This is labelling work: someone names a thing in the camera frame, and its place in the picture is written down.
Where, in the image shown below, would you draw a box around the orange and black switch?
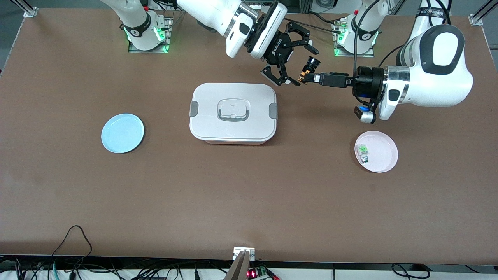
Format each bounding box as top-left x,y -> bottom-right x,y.
298,56 -> 322,84

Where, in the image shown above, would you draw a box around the white lunch box grey clips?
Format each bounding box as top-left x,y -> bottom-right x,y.
189,82 -> 279,145

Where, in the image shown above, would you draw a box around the pink round plate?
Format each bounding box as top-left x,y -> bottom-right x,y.
354,131 -> 399,173

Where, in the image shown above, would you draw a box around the light blue round plate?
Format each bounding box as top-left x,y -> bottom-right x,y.
101,113 -> 145,154

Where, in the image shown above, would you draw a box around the red display circuit board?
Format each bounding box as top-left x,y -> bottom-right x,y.
247,266 -> 270,280

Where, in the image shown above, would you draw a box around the black cables on table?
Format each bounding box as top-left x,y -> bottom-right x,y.
284,12 -> 345,35

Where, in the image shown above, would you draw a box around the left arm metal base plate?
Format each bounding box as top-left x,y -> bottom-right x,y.
333,17 -> 375,58

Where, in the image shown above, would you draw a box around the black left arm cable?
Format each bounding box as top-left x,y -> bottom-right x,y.
352,0 -> 452,71

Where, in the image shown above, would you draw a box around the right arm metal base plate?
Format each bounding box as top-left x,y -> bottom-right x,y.
128,12 -> 174,54

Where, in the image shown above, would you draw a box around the aluminium frame profile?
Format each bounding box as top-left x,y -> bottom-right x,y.
469,0 -> 498,27
12,0 -> 39,18

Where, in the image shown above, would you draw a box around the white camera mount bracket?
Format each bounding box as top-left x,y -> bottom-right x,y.
225,247 -> 256,280

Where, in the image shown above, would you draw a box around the black coiled cable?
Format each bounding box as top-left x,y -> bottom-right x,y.
391,263 -> 431,280

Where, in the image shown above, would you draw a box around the black looped cable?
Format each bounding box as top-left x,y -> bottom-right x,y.
51,225 -> 94,269

